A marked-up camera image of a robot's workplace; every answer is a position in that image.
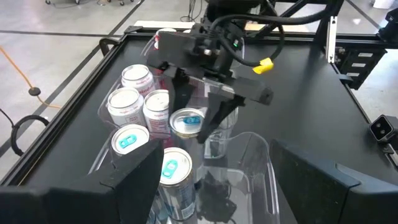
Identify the coiled black cable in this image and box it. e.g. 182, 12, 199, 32
10, 114, 50, 157

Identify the clear plastic bin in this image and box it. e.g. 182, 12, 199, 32
88, 130, 280, 224
98, 37, 246, 134
139, 29, 162, 58

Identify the orange floor cable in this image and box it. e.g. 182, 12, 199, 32
0, 45, 62, 110

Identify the red cola can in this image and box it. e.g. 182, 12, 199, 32
154, 27, 178, 50

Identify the black cable with yellow tape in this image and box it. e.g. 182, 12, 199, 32
210, 14, 285, 75

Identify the black table-level camera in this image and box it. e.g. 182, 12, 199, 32
368, 114, 398, 144

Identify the black box with white labels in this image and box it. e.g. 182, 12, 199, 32
337, 46, 388, 91

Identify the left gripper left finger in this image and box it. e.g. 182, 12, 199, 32
99, 138, 165, 224

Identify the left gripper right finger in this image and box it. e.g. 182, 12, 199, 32
269, 139, 361, 224

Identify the slim blue silver energy can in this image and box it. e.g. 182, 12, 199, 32
111, 123, 150, 156
146, 189, 169, 224
157, 146, 198, 222
169, 107, 206, 156

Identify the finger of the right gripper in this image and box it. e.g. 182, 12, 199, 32
170, 67, 197, 113
197, 91, 246, 144

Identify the silver aluminium post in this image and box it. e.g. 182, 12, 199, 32
325, 15, 338, 63

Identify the light wooden table board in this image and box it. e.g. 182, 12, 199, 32
133, 20, 259, 32

